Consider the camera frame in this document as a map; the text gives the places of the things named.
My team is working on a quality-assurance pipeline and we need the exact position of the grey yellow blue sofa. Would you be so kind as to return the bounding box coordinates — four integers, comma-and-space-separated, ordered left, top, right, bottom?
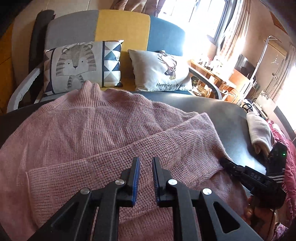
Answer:
6, 9, 222, 113

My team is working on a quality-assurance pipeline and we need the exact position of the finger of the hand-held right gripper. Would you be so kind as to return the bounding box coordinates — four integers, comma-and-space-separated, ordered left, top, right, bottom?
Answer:
219, 157, 246, 181

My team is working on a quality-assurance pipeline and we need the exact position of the patterned curtain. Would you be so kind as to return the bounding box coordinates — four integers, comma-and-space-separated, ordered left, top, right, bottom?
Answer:
217, 0, 252, 61
111, 0, 167, 18

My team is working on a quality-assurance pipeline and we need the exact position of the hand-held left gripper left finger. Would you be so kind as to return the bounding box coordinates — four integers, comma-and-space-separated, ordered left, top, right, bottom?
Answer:
26, 157, 141, 241

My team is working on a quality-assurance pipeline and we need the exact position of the red quilted blanket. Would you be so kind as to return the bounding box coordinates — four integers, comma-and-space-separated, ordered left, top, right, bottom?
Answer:
266, 119, 296, 210

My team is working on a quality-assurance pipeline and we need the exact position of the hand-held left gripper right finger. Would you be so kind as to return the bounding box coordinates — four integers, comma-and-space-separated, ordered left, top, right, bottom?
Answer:
152, 157, 264, 241

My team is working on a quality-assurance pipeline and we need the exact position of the deer print cushion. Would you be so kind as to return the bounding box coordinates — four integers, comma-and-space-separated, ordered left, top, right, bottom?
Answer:
128, 49, 193, 91

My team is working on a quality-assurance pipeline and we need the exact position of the black rolled mat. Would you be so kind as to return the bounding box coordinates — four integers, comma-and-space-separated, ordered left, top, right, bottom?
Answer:
29, 10, 55, 109

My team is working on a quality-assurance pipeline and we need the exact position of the cream cloth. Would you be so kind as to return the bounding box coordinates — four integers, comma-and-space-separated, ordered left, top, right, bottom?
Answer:
246, 112, 274, 154

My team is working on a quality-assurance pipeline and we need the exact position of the wooden shelf unit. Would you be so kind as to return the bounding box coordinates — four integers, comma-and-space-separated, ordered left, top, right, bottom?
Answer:
188, 59, 245, 103

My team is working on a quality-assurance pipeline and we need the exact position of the person's right hand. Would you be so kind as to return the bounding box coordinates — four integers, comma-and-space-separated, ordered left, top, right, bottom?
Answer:
243, 197, 277, 233

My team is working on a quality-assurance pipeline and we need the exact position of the tiger print cushion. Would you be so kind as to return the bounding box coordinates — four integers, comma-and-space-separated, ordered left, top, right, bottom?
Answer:
43, 40, 125, 95

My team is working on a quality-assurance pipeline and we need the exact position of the flat screen monitor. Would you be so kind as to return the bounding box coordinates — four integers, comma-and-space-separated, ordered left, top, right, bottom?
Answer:
238, 54, 256, 75

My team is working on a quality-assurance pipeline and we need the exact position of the pink knit sweater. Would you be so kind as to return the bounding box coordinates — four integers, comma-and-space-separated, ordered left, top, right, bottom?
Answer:
0, 80, 252, 241

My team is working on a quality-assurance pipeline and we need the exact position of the white garment rack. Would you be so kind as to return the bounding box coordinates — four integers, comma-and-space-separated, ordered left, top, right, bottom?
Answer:
240, 35, 287, 105

